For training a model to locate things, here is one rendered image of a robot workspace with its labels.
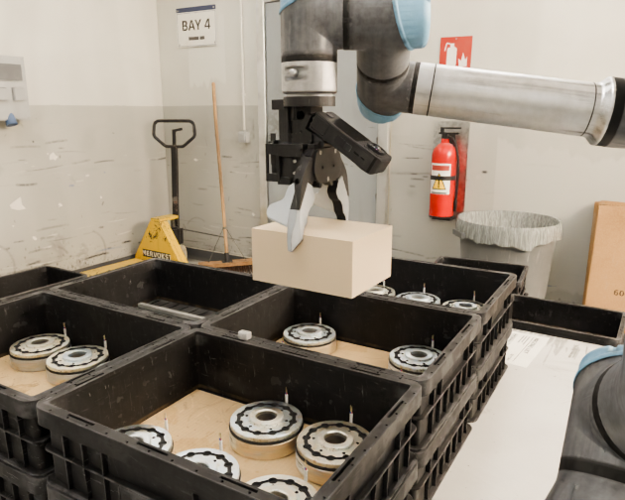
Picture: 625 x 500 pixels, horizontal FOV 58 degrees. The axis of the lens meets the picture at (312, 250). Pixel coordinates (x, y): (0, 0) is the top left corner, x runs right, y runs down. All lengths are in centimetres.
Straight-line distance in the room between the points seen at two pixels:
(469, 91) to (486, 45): 288
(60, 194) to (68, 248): 41
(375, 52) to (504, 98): 20
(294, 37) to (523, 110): 33
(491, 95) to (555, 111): 9
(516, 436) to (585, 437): 46
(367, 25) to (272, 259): 33
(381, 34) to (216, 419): 59
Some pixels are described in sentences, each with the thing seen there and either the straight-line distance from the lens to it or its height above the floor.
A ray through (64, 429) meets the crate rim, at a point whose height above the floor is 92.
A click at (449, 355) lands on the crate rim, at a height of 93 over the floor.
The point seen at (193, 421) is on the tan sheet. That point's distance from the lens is 90.
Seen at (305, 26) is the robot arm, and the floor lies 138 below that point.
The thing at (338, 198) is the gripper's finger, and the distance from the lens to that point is 82.
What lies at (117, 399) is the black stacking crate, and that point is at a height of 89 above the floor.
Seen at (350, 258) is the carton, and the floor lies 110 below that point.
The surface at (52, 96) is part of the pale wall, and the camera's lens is 453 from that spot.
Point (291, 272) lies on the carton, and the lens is 77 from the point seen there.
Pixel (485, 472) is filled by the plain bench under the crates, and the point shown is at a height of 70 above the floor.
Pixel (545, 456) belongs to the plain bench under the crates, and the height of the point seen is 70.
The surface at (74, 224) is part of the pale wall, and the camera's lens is 465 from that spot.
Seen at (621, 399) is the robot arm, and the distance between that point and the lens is 62.
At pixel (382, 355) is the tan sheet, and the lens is 109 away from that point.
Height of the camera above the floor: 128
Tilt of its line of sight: 14 degrees down
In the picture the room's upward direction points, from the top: straight up
